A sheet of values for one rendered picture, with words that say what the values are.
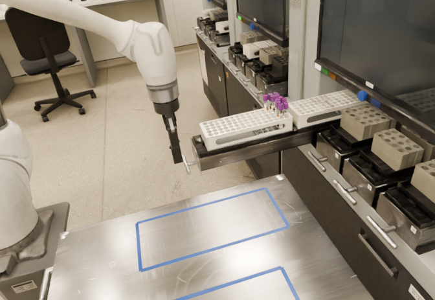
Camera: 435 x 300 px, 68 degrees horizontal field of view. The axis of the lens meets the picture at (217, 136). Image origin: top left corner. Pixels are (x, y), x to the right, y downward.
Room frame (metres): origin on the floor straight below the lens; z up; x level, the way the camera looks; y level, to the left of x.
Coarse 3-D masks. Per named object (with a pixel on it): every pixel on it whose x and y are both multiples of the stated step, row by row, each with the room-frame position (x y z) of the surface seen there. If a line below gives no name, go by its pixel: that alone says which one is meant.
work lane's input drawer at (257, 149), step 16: (304, 128) 0.91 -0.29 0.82; (320, 128) 0.91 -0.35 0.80; (192, 144) 0.92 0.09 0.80; (240, 144) 0.86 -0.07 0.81; (256, 144) 0.87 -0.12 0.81; (272, 144) 0.87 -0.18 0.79; (288, 144) 0.89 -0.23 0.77; (304, 144) 0.90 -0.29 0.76; (208, 160) 0.83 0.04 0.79; (224, 160) 0.84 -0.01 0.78; (240, 160) 0.85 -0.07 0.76
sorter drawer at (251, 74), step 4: (248, 64) 1.55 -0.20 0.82; (252, 64) 1.54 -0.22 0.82; (248, 68) 1.54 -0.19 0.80; (252, 68) 1.49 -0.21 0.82; (256, 68) 1.49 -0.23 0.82; (260, 68) 1.51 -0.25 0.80; (248, 72) 1.54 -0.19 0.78; (252, 72) 1.47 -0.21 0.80; (256, 72) 1.46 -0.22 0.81; (260, 72) 1.46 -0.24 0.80; (248, 76) 1.54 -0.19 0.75; (252, 76) 1.48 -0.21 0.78; (244, 80) 1.50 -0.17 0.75; (248, 80) 1.51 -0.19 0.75; (252, 80) 1.48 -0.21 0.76; (244, 84) 1.47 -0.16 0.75
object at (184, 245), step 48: (240, 192) 0.64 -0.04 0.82; (288, 192) 0.61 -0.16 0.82; (96, 240) 0.53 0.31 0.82; (144, 240) 0.52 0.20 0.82; (192, 240) 0.50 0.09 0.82; (240, 240) 0.48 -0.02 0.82; (288, 240) 0.47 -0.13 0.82; (96, 288) 0.41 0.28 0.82; (144, 288) 0.39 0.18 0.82; (192, 288) 0.38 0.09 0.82; (240, 288) 0.37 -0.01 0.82; (288, 288) 0.36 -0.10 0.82; (336, 288) 0.35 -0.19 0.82
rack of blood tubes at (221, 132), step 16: (256, 112) 0.98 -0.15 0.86; (272, 112) 0.96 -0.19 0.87; (288, 112) 0.95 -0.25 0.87; (208, 128) 0.91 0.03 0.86; (224, 128) 0.90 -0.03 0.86; (240, 128) 0.89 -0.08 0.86; (256, 128) 0.88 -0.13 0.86; (272, 128) 0.92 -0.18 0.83; (288, 128) 0.91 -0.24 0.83; (208, 144) 0.85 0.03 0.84; (224, 144) 0.86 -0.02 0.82
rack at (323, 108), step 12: (324, 96) 1.04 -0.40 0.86; (336, 96) 1.03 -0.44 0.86; (348, 96) 1.01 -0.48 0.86; (288, 108) 0.99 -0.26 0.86; (300, 108) 0.96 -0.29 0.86; (312, 108) 0.95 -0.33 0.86; (324, 108) 0.95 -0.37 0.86; (336, 108) 0.94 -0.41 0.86; (348, 108) 0.99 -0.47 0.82; (300, 120) 0.91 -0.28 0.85; (312, 120) 0.97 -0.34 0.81; (324, 120) 0.93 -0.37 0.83
